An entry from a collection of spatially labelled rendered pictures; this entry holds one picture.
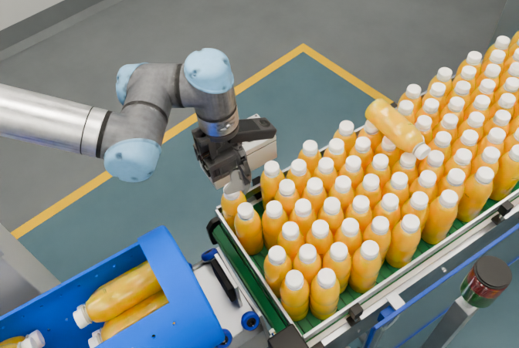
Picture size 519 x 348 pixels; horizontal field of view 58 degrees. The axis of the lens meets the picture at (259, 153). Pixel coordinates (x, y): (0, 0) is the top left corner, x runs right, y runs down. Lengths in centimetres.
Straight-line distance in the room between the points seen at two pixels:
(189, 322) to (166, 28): 282
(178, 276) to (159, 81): 38
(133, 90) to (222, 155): 23
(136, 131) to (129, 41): 282
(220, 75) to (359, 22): 275
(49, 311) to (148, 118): 61
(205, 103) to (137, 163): 16
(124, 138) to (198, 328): 43
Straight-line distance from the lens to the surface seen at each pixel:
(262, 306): 126
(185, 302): 95
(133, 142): 71
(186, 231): 242
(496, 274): 96
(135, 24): 367
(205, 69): 76
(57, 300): 119
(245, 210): 115
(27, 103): 75
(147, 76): 80
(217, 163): 90
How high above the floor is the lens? 208
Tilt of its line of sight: 52 degrees down
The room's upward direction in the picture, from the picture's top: 6 degrees counter-clockwise
